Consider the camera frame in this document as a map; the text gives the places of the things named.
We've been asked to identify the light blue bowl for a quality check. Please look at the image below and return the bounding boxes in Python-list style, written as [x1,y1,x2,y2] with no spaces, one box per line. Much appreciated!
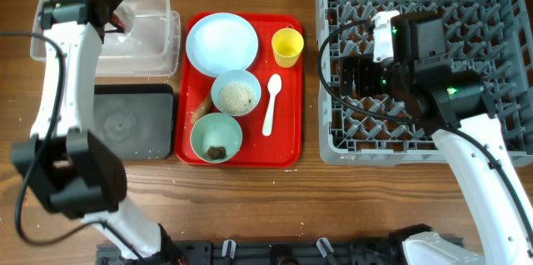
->
[211,70,262,117]

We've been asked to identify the white rice pile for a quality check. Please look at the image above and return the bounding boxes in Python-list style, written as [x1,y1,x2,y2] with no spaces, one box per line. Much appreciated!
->
[218,82,257,116]

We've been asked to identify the light green bowl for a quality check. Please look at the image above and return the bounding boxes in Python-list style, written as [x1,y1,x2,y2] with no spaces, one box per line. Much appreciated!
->
[190,112,243,163]

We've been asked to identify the dark brown food lump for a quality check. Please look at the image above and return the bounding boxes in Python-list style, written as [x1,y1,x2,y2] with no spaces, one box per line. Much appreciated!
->
[206,146,227,160]

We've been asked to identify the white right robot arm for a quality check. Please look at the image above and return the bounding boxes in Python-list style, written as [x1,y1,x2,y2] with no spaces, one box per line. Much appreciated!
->
[339,11,532,264]

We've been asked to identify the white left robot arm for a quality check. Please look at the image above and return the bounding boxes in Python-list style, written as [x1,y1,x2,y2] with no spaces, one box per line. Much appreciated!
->
[12,0,187,264]

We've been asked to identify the clear plastic waste bin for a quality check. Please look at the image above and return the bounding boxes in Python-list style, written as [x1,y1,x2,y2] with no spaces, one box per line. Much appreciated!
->
[30,0,180,83]

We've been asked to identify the grey dishwasher rack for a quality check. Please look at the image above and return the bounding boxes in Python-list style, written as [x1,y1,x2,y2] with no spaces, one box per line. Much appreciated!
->
[315,0,532,168]

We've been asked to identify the black waste tray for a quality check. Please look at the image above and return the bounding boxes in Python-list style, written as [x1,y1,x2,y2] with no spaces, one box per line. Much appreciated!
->
[93,84,176,161]

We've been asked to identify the red and white wrapper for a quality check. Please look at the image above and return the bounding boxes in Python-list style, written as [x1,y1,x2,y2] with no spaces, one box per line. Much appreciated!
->
[110,4,134,33]

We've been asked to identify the yellow plastic cup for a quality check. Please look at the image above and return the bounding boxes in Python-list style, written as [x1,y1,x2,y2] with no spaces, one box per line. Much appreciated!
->
[271,27,304,68]

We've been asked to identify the light blue plate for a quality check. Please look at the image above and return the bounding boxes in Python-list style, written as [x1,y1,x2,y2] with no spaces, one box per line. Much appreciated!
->
[186,12,259,78]

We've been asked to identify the white plastic spoon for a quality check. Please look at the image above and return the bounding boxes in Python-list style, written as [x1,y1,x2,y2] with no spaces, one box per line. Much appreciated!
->
[262,74,282,137]

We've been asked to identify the red serving tray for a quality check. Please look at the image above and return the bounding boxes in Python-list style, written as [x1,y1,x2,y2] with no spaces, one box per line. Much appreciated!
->
[174,12,303,168]

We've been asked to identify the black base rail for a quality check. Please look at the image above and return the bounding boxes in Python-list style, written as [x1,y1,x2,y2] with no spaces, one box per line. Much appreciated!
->
[96,237,464,265]

